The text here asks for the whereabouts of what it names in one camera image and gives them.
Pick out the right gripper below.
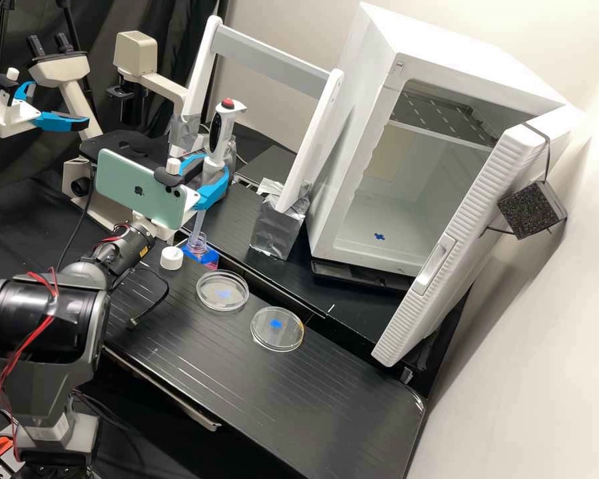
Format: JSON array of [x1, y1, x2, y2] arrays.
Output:
[[128, 151, 231, 230]]

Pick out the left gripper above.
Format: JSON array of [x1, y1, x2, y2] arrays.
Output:
[[0, 79, 91, 139]]

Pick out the pipette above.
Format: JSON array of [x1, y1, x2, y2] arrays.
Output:
[[191, 98, 248, 251]]

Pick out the black platform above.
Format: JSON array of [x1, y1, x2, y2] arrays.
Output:
[[181, 182, 430, 385], [233, 143, 298, 188], [102, 247, 426, 479]]

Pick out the small bottle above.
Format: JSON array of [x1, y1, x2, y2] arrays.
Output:
[[189, 232, 214, 258]]

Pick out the blue bottle holder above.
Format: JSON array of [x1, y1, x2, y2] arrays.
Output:
[[181, 239, 221, 271]]

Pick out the white cap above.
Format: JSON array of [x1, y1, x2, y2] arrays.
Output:
[[160, 246, 184, 271]]

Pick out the cream microscope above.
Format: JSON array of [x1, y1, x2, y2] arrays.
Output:
[[26, 31, 192, 244]]

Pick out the petri dish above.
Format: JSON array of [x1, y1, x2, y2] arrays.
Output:
[[195, 269, 251, 313]]

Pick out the petri dish lid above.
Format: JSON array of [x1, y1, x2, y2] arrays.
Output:
[[249, 305, 306, 354]]

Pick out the white incubator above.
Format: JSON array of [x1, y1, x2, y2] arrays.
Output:
[[304, 1, 588, 278]]

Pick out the incubator door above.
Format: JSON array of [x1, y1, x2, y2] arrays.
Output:
[[371, 105, 589, 369]]

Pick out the right wrist camera phone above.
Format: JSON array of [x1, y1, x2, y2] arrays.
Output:
[[95, 148, 202, 226]]

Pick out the black cable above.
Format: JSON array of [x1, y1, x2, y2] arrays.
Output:
[[110, 271, 170, 329], [55, 191, 99, 273]]

